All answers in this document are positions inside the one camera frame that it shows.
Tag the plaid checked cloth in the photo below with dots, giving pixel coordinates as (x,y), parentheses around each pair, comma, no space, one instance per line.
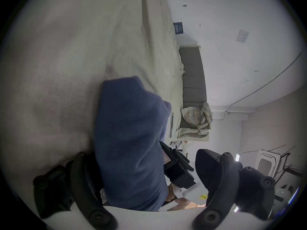
(195,118)

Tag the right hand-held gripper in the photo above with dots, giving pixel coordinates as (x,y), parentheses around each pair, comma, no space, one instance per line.
(179,178)

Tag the slim white flat object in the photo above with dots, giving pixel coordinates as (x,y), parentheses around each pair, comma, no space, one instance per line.
(171,125)

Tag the blue wall sign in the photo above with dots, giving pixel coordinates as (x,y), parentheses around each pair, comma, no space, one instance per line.
(178,28)

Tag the person's right hand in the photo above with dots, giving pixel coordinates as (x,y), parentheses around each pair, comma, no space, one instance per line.
(173,194)

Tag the dark blue shirt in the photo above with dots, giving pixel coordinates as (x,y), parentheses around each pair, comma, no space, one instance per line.
(129,140)

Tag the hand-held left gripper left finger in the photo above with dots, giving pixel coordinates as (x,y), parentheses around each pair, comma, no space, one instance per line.
(81,188)

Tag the bed with beige sheet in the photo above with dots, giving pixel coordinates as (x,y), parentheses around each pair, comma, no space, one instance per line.
(72,56)

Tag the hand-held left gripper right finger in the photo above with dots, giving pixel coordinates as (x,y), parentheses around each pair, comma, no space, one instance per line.
(225,176)

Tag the white wall plate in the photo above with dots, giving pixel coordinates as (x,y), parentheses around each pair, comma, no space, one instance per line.
(242,36)

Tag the grey padded headboard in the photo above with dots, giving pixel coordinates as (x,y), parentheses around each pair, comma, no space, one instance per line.
(193,80)

